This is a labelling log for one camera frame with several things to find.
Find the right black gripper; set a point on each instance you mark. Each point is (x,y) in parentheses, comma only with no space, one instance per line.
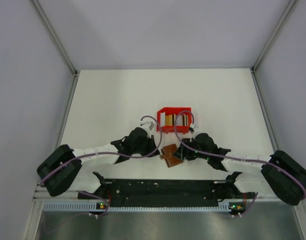
(180,153)

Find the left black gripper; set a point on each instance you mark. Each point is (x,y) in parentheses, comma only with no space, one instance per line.
(152,149)

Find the brown leather card holder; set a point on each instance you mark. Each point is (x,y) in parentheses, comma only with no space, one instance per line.
(167,154)

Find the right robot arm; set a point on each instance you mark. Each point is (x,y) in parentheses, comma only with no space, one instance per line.
(274,174)

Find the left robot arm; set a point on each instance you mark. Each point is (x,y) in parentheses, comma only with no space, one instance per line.
(69,169)

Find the stack of cards in bin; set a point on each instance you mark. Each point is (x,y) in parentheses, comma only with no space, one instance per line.
(172,119)

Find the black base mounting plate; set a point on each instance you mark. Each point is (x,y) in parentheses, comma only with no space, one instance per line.
(168,193)

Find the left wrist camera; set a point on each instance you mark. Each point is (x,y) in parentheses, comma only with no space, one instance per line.
(147,125)

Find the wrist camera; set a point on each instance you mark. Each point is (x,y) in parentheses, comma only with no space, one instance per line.
(193,128)
(147,125)

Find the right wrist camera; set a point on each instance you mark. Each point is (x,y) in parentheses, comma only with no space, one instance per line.
(193,128)

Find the white slotted cable duct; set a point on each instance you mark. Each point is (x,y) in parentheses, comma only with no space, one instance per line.
(96,207)

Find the aluminium frame left post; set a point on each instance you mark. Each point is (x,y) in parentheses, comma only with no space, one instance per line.
(53,36)

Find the aluminium frame post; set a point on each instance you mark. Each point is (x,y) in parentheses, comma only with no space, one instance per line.
(275,33)
(53,36)

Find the aluminium frame right post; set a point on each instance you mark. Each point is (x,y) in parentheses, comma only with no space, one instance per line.
(275,33)

